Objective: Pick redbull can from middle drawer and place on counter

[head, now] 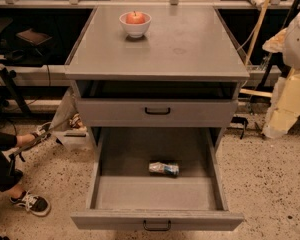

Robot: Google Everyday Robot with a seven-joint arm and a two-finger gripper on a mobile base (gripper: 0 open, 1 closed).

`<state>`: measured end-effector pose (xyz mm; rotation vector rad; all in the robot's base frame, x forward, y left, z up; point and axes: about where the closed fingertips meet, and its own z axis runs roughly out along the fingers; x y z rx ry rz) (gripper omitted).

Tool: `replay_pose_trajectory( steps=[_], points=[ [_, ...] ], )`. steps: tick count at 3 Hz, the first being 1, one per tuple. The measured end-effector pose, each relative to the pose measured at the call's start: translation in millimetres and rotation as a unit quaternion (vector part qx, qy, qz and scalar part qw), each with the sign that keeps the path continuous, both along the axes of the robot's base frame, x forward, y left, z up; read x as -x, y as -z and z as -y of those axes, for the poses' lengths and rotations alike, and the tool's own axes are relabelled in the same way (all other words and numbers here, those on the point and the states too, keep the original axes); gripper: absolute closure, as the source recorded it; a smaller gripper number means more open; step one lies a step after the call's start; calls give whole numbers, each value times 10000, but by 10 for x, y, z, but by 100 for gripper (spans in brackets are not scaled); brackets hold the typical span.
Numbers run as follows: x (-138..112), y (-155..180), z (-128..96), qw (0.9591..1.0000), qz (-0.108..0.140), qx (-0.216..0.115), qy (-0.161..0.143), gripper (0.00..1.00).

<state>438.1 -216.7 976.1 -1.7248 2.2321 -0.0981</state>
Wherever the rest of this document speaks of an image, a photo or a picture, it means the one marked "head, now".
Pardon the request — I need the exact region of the crushed redbull can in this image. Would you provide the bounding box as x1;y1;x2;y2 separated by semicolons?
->
149;162;179;176

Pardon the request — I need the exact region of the wooden stick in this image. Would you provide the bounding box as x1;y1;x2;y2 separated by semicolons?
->
245;0;270;66

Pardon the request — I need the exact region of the red apple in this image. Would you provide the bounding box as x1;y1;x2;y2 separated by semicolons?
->
126;11;146;24

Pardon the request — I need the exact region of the black drawer handle lower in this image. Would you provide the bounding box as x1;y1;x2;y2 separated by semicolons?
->
143;220;171;232

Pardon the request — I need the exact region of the grey drawer cabinet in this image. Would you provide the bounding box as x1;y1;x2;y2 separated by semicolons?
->
66;5;249;146

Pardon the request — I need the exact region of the black grabber stick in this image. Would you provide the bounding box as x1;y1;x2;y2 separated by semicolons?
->
8;117;70;177

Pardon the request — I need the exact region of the closed grey upper drawer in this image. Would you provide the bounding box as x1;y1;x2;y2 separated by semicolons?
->
76;98;238;127

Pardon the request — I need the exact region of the white ceramic bowl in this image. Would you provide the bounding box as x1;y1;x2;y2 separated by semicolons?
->
119;12;152;38

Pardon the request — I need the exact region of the person's black trouser leg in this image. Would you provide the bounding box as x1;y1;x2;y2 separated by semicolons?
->
0;132;23;192

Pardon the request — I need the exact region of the black drawer handle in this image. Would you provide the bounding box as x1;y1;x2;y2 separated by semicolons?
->
143;220;171;232
144;107;171;116

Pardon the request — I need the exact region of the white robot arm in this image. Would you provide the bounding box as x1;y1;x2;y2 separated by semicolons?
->
262;12;300;138

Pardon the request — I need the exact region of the dark stool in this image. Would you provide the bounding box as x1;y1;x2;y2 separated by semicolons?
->
16;28;51;46

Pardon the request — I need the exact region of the open grey middle drawer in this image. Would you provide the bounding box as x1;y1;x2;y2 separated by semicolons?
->
71;128;244;231

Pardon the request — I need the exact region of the black and white sneaker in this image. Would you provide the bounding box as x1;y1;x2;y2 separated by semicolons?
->
10;191;51;217

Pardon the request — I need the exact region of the black drawer handle upper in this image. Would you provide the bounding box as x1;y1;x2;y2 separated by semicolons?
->
144;107;171;116

